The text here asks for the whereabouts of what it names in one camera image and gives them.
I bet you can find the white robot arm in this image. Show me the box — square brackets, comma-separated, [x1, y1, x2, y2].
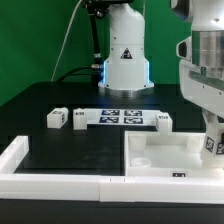
[98, 0, 224, 119]

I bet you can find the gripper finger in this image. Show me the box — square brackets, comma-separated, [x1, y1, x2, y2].
[202, 110, 217, 125]

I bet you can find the white U-shaped fence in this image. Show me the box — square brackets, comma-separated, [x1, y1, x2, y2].
[0, 136, 224, 204]

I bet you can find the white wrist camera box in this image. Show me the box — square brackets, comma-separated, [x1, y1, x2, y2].
[176, 36, 192, 61]

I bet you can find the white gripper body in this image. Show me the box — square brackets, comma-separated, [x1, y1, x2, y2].
[179, 59, 224, 118]

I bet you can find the white square table top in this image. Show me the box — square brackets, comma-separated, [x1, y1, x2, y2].
[124, 131, 224, 178]

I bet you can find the black cable bundle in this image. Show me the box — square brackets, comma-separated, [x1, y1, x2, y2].
[55, 64, 104, 84]

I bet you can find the white cable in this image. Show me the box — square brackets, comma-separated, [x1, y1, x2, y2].
[50, 0, 84, 83]

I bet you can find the white sheet with tags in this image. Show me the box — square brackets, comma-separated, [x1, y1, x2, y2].
[85, 108, 156, 126]

